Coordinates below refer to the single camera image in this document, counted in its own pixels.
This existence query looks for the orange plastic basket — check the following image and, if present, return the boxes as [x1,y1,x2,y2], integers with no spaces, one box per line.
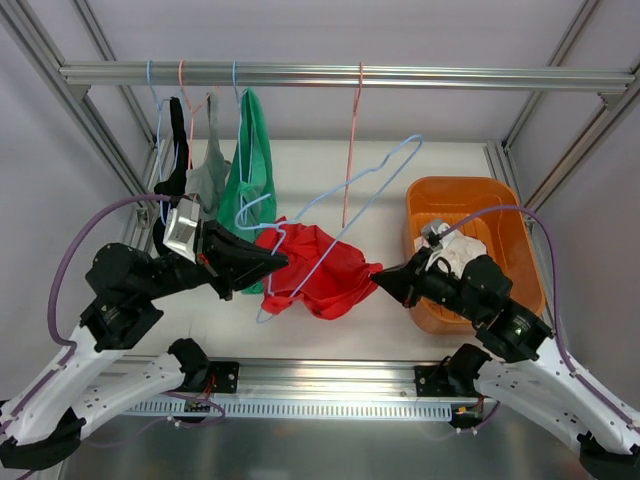
[403,175,546,335]

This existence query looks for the aluminium hanging rail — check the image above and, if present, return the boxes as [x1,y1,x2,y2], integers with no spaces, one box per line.
[59,61,637,93]

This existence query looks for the blue hanger of green top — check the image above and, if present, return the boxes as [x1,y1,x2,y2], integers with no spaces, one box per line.
[232,60,251,222]

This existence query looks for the front aluminium rail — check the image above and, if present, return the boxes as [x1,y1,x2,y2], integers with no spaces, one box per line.
[89,355,466,403]

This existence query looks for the blue hanger of red top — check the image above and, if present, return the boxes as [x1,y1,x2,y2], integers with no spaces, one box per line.
[233,133,424,324]

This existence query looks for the white tank top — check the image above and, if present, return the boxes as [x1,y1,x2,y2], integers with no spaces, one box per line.
[426,230,487,278]

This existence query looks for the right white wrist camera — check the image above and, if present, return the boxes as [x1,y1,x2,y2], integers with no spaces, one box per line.
[420,219,451,260]

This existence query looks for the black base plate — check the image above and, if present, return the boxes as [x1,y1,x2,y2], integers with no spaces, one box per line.
[413,365,452,398]
[208,360,240,394]

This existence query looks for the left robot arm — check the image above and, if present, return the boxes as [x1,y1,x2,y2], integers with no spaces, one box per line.
[1,220,288,471]

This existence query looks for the slotted cable duct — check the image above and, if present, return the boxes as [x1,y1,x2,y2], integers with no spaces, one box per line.
[125,396,493,422]

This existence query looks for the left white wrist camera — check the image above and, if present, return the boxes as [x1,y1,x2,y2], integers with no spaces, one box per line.
[163,198,200,263]

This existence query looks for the black tank top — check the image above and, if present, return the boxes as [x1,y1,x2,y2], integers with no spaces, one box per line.
[152,97,189,255]

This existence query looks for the pink hanger of grey top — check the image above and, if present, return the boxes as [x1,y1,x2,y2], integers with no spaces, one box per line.
[177,59,214,171]

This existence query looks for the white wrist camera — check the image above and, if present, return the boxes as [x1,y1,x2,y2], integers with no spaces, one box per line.
[420,219,451,260]
[163,198,200,263]

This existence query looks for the red tank top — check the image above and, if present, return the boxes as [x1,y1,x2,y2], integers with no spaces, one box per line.
[256,223,383,321]

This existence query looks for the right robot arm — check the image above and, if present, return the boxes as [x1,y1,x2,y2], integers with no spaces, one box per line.
[372,248,639,479]

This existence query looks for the green tank top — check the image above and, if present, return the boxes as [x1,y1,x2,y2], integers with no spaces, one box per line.
[215,87,279,296]

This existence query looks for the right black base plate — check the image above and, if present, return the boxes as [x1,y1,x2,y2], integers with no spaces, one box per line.
[413,365,452,398]

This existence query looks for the grey tank top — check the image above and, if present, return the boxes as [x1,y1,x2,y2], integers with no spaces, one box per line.
[185,91,231,221]

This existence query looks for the blue hanger of black top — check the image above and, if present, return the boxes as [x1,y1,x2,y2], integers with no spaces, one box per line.
[145,59,174,225]

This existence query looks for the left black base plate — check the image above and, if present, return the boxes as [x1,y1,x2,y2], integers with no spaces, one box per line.
[208,360,240,394]

